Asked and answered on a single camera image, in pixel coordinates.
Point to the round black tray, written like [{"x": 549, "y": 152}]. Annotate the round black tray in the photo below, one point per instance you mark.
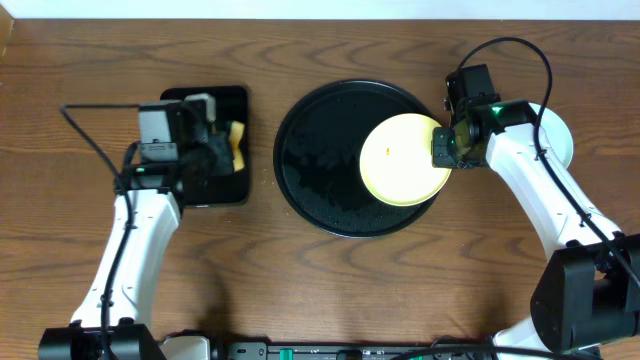
[{"x": 316, "y": 157}]

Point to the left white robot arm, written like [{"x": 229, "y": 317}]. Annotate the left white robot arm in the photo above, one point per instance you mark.
[{"x": 113, "y": 320}]

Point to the light green plate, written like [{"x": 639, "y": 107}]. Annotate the light green plate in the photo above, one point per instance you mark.
[{"x": 559, "y": 136}]

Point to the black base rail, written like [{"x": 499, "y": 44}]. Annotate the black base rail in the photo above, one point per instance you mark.
[{"x": 263, "y": 350}]

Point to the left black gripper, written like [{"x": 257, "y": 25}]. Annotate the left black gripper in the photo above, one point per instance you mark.
[{"x": 215, "y": 151}]

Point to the yellow green sponge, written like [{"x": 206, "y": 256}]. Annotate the yellow green sponge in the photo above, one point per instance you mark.
[{"x": 236, "y": 134}]

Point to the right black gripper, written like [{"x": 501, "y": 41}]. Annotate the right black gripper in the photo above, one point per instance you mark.
[{"x": 445, "y": 147}]

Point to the yellow plate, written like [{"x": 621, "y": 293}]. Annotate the yellow plate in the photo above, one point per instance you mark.
[{"x": 396, "y": 161}]

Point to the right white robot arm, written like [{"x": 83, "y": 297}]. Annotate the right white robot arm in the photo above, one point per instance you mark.
[{"x": 586, "y": 295}]

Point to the black rectangular tray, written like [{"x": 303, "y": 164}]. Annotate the black rectangular tray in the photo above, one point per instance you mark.
[{"x": 232, "y": 104}]

